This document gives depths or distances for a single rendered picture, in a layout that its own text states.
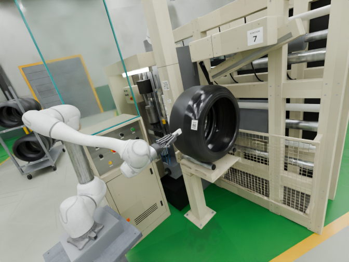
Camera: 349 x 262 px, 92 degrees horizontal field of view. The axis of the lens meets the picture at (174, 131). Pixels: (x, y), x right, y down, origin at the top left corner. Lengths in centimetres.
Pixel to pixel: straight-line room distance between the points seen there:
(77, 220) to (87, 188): 21
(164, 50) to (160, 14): 23
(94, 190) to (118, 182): 35
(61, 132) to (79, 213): 52
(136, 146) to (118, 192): 102
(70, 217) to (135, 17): 1025
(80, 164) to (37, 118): 40
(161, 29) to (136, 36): 924
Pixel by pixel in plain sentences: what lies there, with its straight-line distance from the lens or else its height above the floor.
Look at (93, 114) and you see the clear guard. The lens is 150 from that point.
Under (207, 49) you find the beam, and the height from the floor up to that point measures 170.
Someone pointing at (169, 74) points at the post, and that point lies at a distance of 138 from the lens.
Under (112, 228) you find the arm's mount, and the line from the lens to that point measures 137.
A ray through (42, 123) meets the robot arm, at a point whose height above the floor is 152.
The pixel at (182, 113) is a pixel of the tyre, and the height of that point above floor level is 135.
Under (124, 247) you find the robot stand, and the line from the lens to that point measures 136.
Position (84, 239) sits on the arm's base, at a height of 78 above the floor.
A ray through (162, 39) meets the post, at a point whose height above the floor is 183.
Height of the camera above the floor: 166
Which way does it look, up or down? 21 degrees down
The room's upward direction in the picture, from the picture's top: 13 degrees counter-clockwise
